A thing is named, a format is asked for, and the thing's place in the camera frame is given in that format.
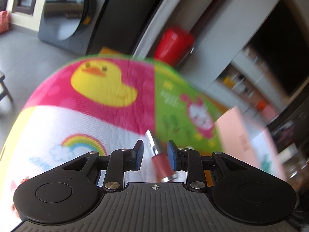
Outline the black television screen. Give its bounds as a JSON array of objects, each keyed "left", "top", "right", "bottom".
[{"left": 250, "top": 0, "right": 308, "bottom": 96}]

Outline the colourful cartoon play mat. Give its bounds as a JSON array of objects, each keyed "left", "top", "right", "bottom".
[{"left": 1, "top": 55, "right": 224, "bottom": 231}]

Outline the red silver lipstick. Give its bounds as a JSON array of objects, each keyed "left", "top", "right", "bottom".
[{"left": 146, "top": 130, "right": 177, "bottom": 182}]

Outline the pink patterned bag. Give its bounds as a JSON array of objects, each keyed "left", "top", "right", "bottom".
[{"left": 0, "top": 10, "right": 10, "bottom": 34}]

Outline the pink cardboard box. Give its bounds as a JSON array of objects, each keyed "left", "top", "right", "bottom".
[{"left": 215, "top": 106, "right": 286, "bottom": 180}]

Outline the grey washing machine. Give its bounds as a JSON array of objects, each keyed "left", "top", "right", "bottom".
[{"left": 38, "top": 0, "right": 106, "bottom": 55}]

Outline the red cylindrical canister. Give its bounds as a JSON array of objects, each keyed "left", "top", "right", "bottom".
[{"left": 154, "top": 26, "right": 195, "bottom": 67}]

